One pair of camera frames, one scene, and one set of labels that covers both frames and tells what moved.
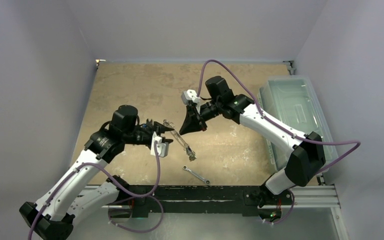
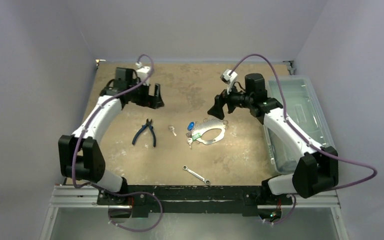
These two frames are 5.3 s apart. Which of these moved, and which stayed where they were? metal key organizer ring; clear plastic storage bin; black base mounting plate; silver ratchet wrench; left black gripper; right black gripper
Moved: left black gripper; right black gripper; metal key organizer ring
Stayed: black base mounting plate; silver ratchet wrench; clear plastic storage bin
